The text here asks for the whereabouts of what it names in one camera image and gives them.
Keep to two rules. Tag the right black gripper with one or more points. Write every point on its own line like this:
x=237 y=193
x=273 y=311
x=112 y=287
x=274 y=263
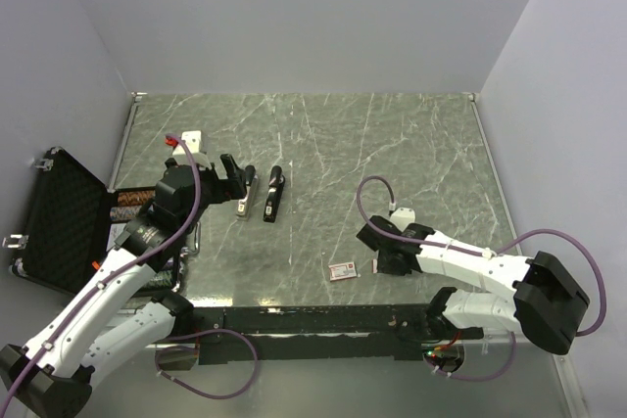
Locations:
x=384 y=266

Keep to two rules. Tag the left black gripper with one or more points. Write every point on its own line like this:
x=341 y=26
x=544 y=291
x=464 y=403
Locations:
x=232 y=187

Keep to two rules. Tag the silver stapler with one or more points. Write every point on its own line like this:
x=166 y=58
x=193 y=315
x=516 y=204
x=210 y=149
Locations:
x=245 y=205

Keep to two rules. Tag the black stapler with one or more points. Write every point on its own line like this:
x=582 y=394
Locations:
x=275 y=189

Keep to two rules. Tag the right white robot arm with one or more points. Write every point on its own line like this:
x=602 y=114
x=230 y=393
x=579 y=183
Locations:
x=532 y=295

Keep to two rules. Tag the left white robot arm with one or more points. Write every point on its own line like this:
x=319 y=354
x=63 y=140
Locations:
x=56 y=372

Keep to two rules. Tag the red white staple box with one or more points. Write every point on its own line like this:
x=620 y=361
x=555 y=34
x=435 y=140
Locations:
x=342 y=271

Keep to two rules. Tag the black poker chip case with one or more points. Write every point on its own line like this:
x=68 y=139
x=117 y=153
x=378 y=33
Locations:
x=74 y=221

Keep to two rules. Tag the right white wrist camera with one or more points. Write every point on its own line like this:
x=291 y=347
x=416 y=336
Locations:
x=402 y=217

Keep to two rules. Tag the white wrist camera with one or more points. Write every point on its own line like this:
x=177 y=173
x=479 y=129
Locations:
x=194 y=140
x=402 y=217

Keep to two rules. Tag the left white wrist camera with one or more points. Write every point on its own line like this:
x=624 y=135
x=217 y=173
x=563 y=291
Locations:
x=194 y=140

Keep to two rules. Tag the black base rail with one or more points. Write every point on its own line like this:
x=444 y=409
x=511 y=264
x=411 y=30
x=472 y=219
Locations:
x=229 y=333

